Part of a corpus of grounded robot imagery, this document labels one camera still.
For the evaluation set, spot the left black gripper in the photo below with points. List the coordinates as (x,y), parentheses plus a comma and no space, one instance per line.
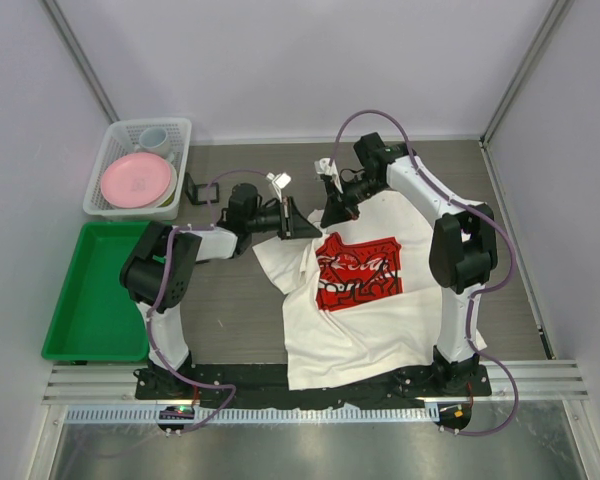
(292,224)

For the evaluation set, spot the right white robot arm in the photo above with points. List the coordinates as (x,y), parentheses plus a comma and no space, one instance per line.
(463,251)

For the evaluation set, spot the pink plate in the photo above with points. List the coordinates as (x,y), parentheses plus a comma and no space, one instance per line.
(135,180)

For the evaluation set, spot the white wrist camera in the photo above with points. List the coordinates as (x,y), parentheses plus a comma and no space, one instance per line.
(277,183)
(326,169)

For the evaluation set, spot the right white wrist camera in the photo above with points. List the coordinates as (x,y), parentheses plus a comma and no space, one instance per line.
(326,169)

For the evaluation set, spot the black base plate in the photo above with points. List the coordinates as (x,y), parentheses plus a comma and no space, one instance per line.
(261,386)

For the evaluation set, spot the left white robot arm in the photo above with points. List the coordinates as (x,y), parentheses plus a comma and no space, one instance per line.
(157,273)

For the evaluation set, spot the white plastic basket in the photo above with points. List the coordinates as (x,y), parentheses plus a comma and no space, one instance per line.
(120,139)

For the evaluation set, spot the yellow-green plate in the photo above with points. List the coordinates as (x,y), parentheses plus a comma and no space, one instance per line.
(168,196)

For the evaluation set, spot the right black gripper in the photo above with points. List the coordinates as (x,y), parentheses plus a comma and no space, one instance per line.
(337,211)

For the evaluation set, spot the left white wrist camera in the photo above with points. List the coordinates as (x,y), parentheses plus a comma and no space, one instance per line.
(277,183)

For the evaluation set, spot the light blue cup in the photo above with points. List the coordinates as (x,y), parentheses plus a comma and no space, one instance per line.
(155,140)

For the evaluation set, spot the white slotted cable duct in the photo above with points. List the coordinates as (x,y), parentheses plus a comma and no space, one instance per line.
(179,414)

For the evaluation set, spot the black box with orange brooch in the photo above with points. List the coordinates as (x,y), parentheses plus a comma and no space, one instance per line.
(200,194)

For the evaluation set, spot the green plastic tray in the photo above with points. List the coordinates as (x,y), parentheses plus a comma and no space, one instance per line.
(94,319)

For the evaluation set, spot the white printed t-shirt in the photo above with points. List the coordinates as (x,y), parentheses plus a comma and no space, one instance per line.
(360,300)

